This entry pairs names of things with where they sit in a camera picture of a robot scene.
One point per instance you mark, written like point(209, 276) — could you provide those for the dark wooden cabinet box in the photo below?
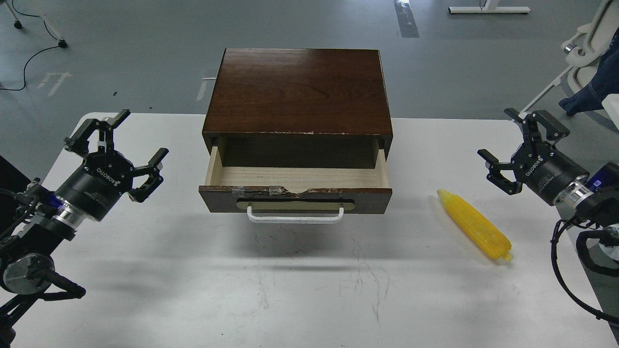
point(300, 107)

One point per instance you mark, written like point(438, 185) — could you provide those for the white table leg with caster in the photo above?
point(16, 23)

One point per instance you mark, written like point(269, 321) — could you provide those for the yellow corn cob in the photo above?
point(492, 242)

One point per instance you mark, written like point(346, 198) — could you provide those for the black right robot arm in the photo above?
point(594, 200)

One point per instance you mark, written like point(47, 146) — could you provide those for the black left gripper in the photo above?
point(95, 183)

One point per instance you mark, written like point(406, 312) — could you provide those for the wooden drawer with white handle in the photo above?
point(308, 175)

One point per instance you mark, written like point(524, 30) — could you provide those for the white desk foot bar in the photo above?
point(489, 7)

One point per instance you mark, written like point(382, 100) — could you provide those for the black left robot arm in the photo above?
point(44, 218)

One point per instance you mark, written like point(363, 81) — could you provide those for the white office chair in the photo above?
point(584, 50)

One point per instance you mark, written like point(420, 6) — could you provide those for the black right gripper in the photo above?
point(537, 163)

